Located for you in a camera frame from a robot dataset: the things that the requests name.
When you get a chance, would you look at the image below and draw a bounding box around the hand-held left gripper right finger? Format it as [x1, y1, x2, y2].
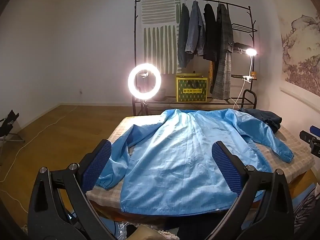
[205, 141, 295, 240]

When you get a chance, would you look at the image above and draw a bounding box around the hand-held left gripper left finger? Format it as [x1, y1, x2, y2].
[27, 139, 112, 240]

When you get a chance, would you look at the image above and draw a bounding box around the light blue jacket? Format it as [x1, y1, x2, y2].
[95, 108, 295, 217]

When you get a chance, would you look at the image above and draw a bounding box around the dark blue clothes pile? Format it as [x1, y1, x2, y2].
[239, 107, 283, 134]

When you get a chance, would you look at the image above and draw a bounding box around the black metal clothes rack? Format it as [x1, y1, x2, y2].
[132, 0, 258, 115]

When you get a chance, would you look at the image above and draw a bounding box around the beige checkered tablecloth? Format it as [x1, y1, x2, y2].
[85, 110, 316, 209]

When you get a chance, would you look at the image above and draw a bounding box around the zebra striped cloth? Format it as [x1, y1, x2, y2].
[294, 182, 320, 233]

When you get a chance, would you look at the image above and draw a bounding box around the brown cardboard box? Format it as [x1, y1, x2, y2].
[130, 225, 163, 240]

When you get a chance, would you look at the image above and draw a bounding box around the yellow green patterned box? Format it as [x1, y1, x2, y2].
[175, 73, 208, 103]

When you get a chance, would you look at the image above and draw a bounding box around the black folding chair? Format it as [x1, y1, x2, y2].
[0, 109, 25, 167]

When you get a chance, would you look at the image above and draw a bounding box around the white clip lamp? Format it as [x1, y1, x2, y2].
[242, 48, 258, 83]

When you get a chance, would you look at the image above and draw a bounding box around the grey plaid hanging coat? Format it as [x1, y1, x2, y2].
[209, 3, 235, 100]

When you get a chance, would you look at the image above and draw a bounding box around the dark folded cloth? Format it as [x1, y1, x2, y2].
[233, 42, 255, 53]

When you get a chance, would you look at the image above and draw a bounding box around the black hanging coat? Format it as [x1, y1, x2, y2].
[202, 3, 218, 62]

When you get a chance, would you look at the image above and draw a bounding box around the dark green hanging jacket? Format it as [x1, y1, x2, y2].
[177, 3, 194, 68]

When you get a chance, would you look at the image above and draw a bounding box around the hanging denim jacket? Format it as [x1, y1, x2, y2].
[185, 1, 206, 57]

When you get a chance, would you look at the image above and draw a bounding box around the white floor cable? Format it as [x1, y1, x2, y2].
[0, 105, 78, 183]

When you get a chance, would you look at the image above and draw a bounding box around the landscape wall painting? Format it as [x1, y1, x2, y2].
[277, 12, 320, 92]

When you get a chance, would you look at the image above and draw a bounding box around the ring light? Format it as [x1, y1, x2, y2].
[128, 63, 162, 115]

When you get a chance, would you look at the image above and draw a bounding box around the green striped wall hanging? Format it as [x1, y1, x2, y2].
[140, 0, 182, 75]

